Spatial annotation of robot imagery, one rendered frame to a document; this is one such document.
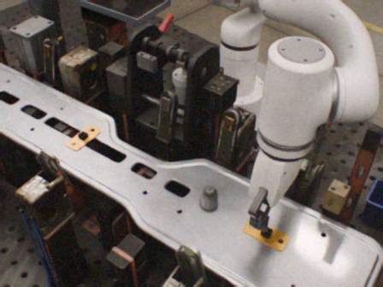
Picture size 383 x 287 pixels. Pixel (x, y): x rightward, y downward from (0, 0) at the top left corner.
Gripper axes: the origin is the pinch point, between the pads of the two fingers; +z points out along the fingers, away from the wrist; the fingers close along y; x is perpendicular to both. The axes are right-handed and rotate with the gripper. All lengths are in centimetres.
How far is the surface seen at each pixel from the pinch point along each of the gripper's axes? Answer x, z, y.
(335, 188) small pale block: 7.4, 1.6, -11.9
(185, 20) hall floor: -169, 112, -211
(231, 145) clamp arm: -16.1, 5.1, -13.8
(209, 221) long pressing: -10.1, 8.1, 3.6
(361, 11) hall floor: -63, 112, -304
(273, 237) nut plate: 1.7, 7.7, 0.0
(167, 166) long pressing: -25.3, 8.1, -3.2
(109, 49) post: -56, -1, -20
